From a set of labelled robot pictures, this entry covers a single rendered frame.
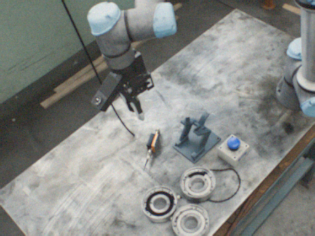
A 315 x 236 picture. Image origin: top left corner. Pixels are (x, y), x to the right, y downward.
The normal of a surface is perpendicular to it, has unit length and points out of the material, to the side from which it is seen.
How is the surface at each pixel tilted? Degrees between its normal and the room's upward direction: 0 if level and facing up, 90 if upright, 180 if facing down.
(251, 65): 0
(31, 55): 90
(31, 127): 0
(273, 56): 0
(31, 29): 90
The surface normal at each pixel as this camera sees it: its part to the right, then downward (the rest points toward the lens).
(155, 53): -0.06, -0.59
